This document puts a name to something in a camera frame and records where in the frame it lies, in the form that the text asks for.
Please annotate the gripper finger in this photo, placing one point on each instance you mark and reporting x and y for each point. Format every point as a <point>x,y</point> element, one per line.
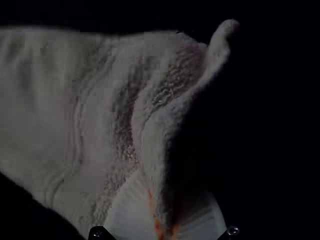
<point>130,212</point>
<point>205,220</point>

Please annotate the pale towel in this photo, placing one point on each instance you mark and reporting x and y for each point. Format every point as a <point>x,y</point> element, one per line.
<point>75,100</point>

